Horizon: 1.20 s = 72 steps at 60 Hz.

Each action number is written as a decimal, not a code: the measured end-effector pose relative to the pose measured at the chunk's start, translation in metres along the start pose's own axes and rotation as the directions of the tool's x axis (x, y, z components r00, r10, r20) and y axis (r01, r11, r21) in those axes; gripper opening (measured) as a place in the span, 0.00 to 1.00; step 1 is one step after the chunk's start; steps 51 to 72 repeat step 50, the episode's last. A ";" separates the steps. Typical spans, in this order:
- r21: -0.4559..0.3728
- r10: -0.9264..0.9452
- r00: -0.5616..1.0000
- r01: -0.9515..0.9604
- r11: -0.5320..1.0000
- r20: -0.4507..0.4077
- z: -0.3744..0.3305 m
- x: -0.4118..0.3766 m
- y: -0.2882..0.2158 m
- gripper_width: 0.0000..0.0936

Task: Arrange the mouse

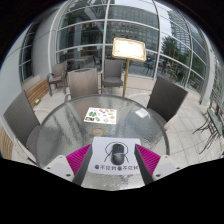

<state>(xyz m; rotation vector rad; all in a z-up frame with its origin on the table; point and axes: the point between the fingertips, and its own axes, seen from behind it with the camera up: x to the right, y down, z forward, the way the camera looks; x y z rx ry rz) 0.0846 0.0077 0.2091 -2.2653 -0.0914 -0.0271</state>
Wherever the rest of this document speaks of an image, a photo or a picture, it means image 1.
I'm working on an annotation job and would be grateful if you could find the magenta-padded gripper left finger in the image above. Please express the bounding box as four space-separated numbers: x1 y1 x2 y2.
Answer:
43 144 94 186

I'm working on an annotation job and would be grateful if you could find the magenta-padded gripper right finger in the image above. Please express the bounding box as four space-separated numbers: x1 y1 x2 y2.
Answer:
133 144 183 186

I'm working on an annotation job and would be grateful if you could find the black computer mouse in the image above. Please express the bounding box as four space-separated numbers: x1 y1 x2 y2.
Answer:
110 143 125 157

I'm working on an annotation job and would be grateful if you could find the colourful printed menu card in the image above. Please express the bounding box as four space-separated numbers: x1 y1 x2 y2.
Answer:
83 107 118 125

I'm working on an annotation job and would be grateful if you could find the wooden slatted bench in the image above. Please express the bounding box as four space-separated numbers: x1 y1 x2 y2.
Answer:
0 126 14 160
21 79 50 110

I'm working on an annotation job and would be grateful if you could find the black metal outdoor chair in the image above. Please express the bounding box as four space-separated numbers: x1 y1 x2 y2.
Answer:
193 99 224 155

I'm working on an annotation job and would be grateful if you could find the gold framed sign stand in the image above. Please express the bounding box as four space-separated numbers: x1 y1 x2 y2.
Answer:
111 37 148 98

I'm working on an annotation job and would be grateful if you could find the brown tape ring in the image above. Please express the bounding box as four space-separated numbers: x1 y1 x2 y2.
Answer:
91 125 106 137

